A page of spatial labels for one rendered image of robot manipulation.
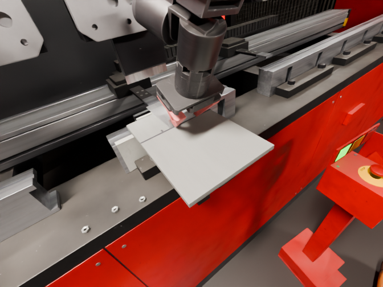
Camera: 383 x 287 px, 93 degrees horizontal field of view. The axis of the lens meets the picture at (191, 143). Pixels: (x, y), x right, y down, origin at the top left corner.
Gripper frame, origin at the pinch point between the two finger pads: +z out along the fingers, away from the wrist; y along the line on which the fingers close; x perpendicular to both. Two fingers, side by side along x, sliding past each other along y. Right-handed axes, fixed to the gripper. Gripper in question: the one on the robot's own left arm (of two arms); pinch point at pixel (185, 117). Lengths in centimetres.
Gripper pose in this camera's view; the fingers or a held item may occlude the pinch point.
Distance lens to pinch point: 39.1
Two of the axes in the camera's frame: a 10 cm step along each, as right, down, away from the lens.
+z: -1.4, 4.5, 8.8
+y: -8.1, 4.6, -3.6
